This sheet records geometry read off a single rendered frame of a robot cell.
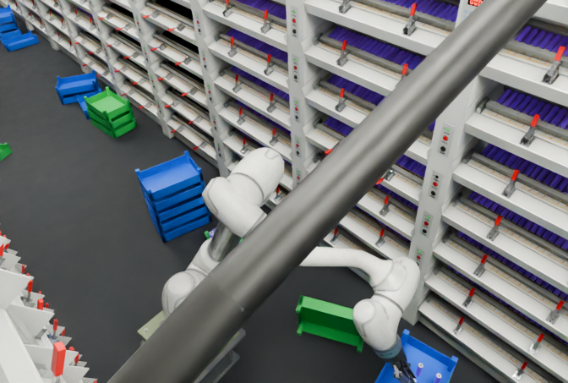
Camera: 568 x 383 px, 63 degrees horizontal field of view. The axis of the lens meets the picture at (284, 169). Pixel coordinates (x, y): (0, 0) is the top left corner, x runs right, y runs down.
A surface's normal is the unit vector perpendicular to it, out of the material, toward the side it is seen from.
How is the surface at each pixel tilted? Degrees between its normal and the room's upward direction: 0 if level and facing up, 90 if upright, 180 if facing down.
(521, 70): 20
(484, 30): 31
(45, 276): 0
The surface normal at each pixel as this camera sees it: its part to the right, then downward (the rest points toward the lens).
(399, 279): 0.18, -0.38
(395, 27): -0.29, -0.57
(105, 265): -0.04, -0.76
